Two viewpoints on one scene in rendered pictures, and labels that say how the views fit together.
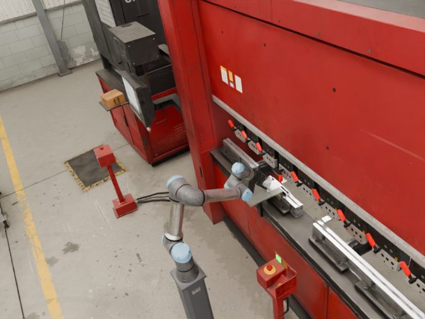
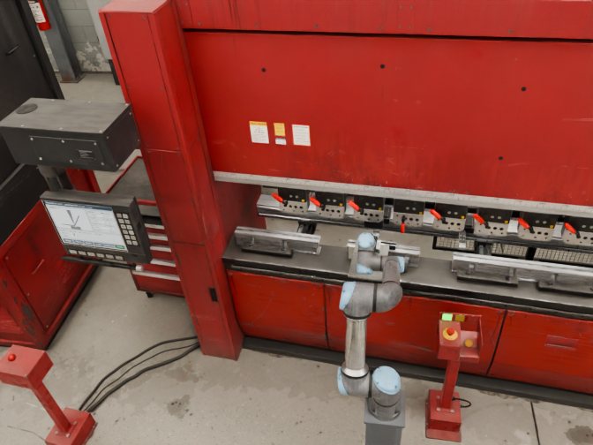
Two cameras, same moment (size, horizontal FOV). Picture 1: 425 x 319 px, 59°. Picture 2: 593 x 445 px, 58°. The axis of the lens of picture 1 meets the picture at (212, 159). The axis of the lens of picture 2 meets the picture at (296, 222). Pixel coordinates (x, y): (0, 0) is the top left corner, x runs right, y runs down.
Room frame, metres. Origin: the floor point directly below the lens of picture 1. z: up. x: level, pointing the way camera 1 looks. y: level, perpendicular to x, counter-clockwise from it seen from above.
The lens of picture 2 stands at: (1.07, 1.48, 2.97)
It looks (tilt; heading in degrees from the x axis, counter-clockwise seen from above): 40 degrees down; 308
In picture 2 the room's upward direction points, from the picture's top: 5 degrees counter-clockwise
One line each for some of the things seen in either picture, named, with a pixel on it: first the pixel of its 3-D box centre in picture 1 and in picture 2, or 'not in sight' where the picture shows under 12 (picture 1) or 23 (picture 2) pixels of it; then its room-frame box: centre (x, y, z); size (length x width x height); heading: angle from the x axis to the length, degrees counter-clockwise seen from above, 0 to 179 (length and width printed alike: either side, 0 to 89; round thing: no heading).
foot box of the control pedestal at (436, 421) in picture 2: not in sight; (444, 414); (1.46, -0.23, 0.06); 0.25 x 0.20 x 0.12; 115
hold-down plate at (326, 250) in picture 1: (327, 253); (486, 278); (1.47, -0.58, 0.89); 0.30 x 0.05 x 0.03; 20
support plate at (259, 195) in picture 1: (259, 192); (369, 260); (2.01, -0.29, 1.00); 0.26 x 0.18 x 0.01; 110
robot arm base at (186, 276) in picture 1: (186, 268); (385, 399); (1.60, 0.29, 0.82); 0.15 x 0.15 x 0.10
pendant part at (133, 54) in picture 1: (143, 80); (94, 194); (3.07, 0.46, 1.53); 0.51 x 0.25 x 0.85; 21
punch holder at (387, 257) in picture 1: (391, 247); (582, 226); (1.14, -0.76, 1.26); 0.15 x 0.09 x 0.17; 20
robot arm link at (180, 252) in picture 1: (182, 255); (385, 384); (1.61, 0.29, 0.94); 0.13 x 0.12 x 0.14; 25
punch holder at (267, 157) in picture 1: (273, 152); (369, 204); (2.08, -0.41, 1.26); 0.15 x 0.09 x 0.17; 20
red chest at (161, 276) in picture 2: not in sight; (169, 236); (3.59, -0.23, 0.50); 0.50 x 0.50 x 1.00; 20
